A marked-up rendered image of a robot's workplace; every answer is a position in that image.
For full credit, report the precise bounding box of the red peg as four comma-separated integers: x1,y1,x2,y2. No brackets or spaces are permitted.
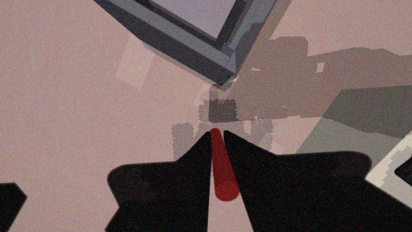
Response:
210,128,239,202

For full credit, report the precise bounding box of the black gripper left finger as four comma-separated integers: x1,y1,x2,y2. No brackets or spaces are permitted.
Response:
108,131,212,232

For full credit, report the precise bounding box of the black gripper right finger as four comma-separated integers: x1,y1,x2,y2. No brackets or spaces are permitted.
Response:
223,130,372,232

